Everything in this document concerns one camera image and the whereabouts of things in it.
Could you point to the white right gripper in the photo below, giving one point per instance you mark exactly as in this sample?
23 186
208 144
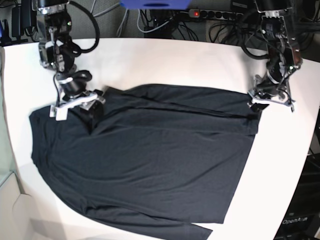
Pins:
89 109

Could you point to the white power strip red switch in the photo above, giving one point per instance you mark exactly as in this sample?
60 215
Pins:
214 15

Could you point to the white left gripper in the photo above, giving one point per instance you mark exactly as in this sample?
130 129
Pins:
266 91

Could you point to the dark navy long-sleeve shirt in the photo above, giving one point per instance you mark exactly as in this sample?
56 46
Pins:
162 160

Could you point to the blue box on shelf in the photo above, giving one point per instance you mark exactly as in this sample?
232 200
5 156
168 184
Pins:
155 4

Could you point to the black OpenArm computer case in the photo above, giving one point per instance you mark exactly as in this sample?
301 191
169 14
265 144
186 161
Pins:
302 218

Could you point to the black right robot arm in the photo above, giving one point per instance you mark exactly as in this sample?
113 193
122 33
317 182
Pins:
58 52

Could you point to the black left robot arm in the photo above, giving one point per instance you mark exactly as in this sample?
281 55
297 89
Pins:
283 53

